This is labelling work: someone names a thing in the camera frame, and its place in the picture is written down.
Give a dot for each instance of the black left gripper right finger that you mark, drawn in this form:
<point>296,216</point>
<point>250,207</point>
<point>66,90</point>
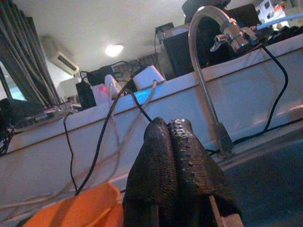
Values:
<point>194,160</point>

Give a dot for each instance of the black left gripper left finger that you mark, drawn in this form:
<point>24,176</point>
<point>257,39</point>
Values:
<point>151,165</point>

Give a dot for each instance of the stainless steel sink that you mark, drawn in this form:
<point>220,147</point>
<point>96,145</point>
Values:
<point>260,184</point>

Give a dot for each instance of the steel sink faucet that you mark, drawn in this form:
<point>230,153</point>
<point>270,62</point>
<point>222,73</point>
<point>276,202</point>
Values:
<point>205,89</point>

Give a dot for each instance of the orange plastic bowl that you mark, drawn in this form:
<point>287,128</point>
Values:
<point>78,208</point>

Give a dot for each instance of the white box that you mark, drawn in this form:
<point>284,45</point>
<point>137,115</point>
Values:
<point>149,76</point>

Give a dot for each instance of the white charger with red light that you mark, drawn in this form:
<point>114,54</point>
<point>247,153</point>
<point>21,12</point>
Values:
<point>101,91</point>

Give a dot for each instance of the black power adapter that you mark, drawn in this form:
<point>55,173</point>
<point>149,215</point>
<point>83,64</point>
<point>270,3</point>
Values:
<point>86,95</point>

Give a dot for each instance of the black equipment box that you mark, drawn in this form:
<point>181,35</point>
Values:
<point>177,54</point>

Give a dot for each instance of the round ceiling light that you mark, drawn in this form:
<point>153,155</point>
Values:
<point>114,50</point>

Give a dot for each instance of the white air conditioner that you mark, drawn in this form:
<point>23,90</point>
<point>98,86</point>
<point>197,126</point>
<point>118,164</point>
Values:
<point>61,56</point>

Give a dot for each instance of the grey curtain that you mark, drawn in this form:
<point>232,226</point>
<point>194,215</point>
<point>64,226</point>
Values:
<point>21,47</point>

